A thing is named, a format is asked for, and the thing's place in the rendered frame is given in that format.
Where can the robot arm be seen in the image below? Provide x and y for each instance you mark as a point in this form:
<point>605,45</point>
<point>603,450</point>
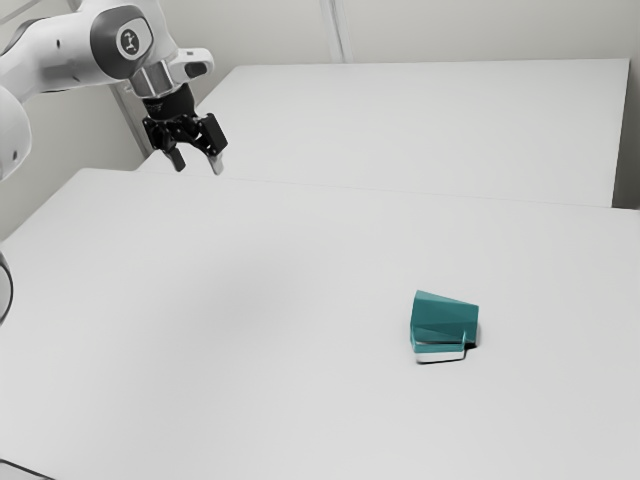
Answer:
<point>60,55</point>

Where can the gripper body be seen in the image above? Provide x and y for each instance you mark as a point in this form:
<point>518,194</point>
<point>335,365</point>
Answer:
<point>167,107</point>

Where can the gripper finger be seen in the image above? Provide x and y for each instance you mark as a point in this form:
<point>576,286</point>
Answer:
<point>214,140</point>
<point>172,152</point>

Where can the teal faceted mug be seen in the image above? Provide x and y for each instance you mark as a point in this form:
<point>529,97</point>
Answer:
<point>442,322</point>

